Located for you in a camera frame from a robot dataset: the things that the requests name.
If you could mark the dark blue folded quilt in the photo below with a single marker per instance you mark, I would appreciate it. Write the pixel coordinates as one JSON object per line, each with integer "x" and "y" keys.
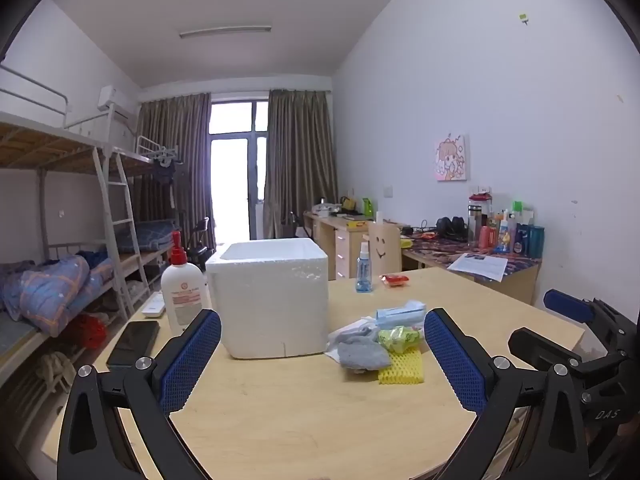
{"x": 145, "y": 236}

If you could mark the red snack packet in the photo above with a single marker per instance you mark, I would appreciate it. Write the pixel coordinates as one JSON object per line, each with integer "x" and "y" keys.
{"x": 395, "y": 280}

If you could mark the green plastic bag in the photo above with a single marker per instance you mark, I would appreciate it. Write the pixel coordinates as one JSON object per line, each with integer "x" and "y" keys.
{"x": 397, "y": 338}

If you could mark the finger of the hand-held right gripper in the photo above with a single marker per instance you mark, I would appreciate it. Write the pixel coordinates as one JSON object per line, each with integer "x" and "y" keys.
{"x": 535, "y": 342}
{"x": 565, "y": 302}

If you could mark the blue surgical face mask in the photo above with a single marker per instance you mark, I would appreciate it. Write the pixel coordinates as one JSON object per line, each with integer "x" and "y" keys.
{"x": 400, "y": 312}

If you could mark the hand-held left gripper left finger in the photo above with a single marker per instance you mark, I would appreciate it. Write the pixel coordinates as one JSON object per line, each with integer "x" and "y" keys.
{"x": 192, "y": 360}

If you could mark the ceiling tube light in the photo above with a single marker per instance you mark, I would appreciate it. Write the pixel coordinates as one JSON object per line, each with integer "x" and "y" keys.
{"x": 225, "y": 31}

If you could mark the red bag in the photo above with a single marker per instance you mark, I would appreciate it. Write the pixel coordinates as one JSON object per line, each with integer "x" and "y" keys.
{"x": 87, "y": 331}

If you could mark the glass balcony door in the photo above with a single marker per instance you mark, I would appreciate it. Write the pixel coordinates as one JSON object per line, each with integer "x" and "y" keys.
{"x": 230, "y": 185}

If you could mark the white remote control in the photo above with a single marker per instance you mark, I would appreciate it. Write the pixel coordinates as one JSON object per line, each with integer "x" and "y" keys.
{"x": 154, "y": 305}

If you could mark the wooden desk with drawers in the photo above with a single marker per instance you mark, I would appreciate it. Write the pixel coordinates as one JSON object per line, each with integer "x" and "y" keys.
{"x": 345, "y": 240}

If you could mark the dark hanging clothes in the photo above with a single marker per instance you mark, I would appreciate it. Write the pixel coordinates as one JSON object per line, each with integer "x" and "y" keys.
{"x": 164, "y": 170}

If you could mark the pink cartoon wall picture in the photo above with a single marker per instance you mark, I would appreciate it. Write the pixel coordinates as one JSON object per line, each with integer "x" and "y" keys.
{"x": 451, "y": 157}

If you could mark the cluster of toiletry bottles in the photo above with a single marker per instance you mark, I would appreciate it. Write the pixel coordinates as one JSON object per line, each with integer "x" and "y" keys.
{"x": 505, "y": 232}

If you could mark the brown curtain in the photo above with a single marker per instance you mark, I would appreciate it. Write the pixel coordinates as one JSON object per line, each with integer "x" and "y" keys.
{"x": 300, "y": 160}
{"x": 172, "y": 160}

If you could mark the printed paper sheet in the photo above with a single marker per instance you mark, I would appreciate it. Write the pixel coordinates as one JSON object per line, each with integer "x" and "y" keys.
{"x": 480, "y": 265}

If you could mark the grey sock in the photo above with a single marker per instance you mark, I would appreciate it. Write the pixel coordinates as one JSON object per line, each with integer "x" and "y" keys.
{"x": 360, "y": 352}

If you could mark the white tissue paper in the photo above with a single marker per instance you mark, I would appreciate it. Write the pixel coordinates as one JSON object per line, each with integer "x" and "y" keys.
{"x": 350, "y": 326}

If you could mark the yellow foam fruit net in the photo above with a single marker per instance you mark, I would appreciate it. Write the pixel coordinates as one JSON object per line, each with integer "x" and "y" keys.
{"x": 400, "y": 370}

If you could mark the white foam box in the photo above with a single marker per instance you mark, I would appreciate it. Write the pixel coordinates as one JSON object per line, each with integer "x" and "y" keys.
{"x": 270, "y": 300}

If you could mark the wooden chair with smiley face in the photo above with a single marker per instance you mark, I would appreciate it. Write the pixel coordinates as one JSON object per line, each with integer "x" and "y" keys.
{"x": 382, "y": 250}

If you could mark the blue checked quilt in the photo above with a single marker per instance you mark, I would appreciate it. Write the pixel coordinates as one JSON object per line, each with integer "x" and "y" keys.
{"x": 55, "y": 290}

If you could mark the black smartphone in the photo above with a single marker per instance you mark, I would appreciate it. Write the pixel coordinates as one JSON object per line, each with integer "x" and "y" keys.
{"x": 132, "y": 342}

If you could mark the white pump bottle red cap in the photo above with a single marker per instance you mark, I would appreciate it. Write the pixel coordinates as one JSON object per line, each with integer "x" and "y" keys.
{"x": 185, "y": 295}

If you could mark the black folding chair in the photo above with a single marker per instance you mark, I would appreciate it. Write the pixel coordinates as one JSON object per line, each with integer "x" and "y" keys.
{"x": 200, "y": 240}

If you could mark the desk with patterned cloth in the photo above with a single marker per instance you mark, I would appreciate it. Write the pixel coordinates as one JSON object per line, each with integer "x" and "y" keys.
{"x": 440, "y": 252}

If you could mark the white metal bunk bed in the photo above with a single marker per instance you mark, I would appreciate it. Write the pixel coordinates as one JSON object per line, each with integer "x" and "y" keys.
{"x": 50, "y": 145}

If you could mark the white cloth bundle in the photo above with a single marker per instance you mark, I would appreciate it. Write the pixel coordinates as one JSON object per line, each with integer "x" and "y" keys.
{"x": 52, "y": 370}

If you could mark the black headphones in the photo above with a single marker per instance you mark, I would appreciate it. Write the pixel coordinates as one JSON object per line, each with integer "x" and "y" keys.
{"x": 451, "y": 227}

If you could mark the green wall hook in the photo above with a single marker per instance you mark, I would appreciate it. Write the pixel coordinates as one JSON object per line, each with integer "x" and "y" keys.
{"x": 524, "y": 18}

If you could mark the white air conditioner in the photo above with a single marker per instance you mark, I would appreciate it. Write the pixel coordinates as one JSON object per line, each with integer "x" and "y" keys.
{"x": 117, "y": 102}

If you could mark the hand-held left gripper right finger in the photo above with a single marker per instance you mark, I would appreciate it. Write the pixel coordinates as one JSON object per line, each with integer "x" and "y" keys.
{"x": 455, "y": 360}

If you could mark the blue spray bottle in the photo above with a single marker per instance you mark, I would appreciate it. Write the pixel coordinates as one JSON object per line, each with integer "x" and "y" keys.
{"x": 364, "y": 280}

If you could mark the white wall switch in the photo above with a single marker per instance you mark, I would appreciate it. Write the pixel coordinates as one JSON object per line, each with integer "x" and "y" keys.
{"x": 388, "y": 191}

